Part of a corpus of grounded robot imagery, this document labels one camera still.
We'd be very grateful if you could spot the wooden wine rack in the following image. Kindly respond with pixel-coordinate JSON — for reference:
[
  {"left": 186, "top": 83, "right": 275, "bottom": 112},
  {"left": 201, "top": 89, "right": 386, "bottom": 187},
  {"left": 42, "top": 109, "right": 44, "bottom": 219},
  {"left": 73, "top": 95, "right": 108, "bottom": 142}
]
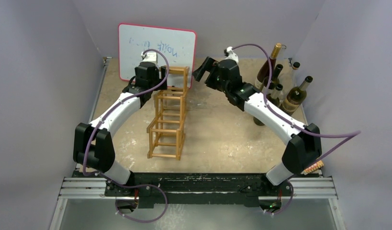
[{"left": 146, "top": 67, "right": 190, "bottom": 160}]

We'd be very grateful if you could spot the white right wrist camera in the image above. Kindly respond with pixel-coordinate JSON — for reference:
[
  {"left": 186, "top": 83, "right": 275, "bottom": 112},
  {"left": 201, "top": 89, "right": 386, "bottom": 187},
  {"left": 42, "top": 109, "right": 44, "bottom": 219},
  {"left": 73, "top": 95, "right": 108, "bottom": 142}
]
[{"left": 224, "top": 46, "right": 239, "bottom": 64}]

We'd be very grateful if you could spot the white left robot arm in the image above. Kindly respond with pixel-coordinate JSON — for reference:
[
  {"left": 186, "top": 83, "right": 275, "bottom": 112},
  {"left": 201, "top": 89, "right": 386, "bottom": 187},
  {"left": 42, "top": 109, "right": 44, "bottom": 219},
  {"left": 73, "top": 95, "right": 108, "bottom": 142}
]
[{"left": 73, "top": 61, "right": 170, "bottom": 196}]

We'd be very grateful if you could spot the green bottle silver cap top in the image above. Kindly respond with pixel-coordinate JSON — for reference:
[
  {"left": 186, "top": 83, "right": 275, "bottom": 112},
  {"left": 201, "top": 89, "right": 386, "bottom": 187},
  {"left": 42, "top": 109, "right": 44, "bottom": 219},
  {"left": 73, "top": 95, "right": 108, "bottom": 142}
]
[{"left": 253, "top": 83, "right": 284, "bottom": 127}]

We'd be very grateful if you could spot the orange circuit board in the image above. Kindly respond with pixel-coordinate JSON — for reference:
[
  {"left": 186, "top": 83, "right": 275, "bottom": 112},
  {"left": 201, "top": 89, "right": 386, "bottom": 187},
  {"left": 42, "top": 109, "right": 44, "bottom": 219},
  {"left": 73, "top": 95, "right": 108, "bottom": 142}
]
[{"left": 302, "top": 160, "right": 324, "bottom": 175}]

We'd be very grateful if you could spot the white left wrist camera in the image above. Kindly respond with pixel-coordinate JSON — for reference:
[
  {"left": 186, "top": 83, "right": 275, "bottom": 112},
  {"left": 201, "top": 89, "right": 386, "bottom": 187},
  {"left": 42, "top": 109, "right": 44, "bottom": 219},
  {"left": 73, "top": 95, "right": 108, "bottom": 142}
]
[{"left": 141, "top": 51, "right": 158, "bottom": 65}]

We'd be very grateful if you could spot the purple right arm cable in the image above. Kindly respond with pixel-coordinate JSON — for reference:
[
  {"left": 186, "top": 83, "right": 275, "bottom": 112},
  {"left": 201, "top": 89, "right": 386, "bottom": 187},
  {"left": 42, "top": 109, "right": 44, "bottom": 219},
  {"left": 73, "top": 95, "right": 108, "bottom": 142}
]
[{"left": 230, "top": 44, "right": 362, "bottom": 172}]

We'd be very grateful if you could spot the green bottle silver cap front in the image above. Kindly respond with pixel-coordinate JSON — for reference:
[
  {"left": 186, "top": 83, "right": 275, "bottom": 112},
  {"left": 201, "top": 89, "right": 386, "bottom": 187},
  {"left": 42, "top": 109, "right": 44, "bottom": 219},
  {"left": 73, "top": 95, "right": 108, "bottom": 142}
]
[{"left": 280, "top": 76, "right": 313, "bottom": 116}]

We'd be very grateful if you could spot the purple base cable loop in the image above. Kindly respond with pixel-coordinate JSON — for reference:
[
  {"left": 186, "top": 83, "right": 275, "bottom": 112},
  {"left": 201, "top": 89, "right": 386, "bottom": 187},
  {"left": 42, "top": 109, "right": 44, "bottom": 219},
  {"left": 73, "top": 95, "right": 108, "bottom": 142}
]
[{"left": 114, "top": 184, "right": 168, "bottom": 224}]

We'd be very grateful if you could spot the pink-framed whiteboard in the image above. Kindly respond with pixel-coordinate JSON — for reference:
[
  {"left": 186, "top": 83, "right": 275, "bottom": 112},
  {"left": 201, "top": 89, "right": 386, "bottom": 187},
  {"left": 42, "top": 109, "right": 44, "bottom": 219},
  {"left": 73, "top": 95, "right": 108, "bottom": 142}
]
[{"left": 118, "top": 23, "right": 197, "bottom": 81}]

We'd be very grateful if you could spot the red wine bottle gold cap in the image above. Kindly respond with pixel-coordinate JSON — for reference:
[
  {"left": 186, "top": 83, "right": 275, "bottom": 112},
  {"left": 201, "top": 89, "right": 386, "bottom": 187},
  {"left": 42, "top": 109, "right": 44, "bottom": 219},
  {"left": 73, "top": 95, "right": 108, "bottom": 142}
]
[{"left": 254, "top": 43, "right": 282, "bottom": 90}]

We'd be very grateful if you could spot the green bottle silver cap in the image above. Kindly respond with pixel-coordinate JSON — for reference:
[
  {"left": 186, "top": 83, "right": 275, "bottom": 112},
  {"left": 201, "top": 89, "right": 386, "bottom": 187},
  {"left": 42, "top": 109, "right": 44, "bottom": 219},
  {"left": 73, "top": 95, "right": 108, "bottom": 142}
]
[
  {"left": 253, "top": 83, "right": 284, "bottom": 127},
  {"left": 280, "top": 76, "right": 313, "bottom": 116}
]

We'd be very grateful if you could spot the green bottle black neck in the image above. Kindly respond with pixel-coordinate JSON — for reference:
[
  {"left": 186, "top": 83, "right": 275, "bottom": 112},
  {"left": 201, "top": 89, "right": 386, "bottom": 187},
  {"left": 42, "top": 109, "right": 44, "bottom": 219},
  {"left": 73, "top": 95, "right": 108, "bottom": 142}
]
[{"left": 262, "top": 64, "right": 283, "bottom": 91}]

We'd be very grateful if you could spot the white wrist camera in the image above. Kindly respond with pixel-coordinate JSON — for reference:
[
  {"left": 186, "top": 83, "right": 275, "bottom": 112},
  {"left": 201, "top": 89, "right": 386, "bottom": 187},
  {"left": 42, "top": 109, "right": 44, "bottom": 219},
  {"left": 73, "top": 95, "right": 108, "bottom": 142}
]
[
  {"left": 141, "top": 51, "right": 158, "bottom": 65},
  {"left": 224, "top": 46, "right": 239, "bottom": 64}
]

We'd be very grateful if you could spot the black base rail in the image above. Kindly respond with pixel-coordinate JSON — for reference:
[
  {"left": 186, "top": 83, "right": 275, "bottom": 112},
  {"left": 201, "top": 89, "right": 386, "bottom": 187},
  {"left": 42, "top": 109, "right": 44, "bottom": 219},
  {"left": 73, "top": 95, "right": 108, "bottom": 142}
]
[{"left": 59, "top": 172, "right": 337, "bottom": 209}]

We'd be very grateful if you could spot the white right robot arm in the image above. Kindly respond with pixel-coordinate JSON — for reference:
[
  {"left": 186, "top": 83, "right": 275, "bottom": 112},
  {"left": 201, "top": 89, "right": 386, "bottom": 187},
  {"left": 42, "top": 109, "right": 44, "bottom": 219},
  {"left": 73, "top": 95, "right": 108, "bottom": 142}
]
[{"left": 192, "top": 57, "right": 322, "bottom": 195}]

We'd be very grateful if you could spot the clear square glass bottle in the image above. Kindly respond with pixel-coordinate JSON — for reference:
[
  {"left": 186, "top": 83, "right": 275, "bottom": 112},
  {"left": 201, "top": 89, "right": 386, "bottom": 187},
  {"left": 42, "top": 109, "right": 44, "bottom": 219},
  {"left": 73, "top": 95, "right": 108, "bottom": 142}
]
[{"left": 279, "top": 61, "right": 301, "bottom": 98}]

